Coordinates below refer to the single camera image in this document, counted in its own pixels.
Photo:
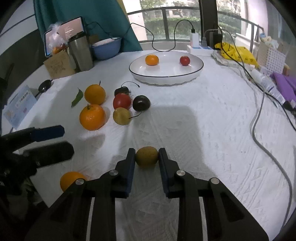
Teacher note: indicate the stainless steel tumbler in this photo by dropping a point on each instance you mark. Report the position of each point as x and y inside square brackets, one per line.
[80, 51]

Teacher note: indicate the black power adapter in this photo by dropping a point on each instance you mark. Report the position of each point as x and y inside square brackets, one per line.
[213, 37]

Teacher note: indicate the small red tomato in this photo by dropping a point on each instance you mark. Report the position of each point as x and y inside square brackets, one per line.
[185, 60]

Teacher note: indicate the white tube bottle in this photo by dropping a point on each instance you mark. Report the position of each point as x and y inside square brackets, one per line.
[268, 85]

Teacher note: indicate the cardboard box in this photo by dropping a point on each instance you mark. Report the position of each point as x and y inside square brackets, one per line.
[60, 65]

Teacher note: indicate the white round plate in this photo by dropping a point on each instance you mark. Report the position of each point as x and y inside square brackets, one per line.
[169, 71]

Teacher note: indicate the tablet screen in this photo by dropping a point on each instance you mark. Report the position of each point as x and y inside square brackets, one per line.
[65, 30]

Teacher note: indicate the orange with stem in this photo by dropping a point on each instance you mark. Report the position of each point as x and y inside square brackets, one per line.
[95, 94]

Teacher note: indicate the black spoon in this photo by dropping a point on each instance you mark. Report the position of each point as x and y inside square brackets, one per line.
[44, 86]

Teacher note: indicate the brown-green lychee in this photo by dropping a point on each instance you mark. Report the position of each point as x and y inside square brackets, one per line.
[147, 156]

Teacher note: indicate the purple cloth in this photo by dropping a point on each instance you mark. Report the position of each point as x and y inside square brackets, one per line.
[286, 86]

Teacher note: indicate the blue bowl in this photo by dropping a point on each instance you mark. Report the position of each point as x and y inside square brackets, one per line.
[106, 49]

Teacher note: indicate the white power strip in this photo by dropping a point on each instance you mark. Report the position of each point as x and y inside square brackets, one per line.
[200, 51]

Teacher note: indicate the green leaf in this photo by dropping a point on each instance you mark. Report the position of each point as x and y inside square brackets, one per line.
[78, 98]

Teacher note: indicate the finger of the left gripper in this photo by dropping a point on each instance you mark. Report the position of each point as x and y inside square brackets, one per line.
[30, 135]
[49, 154]

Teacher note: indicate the white paper card box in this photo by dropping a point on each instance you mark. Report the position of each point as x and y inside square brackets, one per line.
[19, 107]

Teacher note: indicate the dark plum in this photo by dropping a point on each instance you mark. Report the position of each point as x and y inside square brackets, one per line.
[140, 103]

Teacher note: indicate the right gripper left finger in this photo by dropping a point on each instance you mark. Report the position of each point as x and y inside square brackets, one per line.
[86, 210]

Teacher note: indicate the white charger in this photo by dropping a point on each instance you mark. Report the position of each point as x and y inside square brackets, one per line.
[194, 39]

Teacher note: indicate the large orange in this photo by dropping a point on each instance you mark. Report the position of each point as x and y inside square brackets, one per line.
[92, 117]

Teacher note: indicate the plastic bag of fruit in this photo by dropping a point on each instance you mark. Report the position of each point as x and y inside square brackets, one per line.
[55, 41]

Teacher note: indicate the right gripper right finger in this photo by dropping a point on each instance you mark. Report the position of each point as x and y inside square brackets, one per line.
[226, 218]

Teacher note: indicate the teal curtain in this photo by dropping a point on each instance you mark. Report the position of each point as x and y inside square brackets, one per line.
[105, 19]

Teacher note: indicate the balcony railing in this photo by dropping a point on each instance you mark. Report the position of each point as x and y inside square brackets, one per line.
[159, 23]

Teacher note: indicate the dark cherry with stem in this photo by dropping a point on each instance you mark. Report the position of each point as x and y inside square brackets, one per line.
[124, 89]

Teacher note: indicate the white perforated basket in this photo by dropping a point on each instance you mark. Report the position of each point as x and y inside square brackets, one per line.
[270, 60]

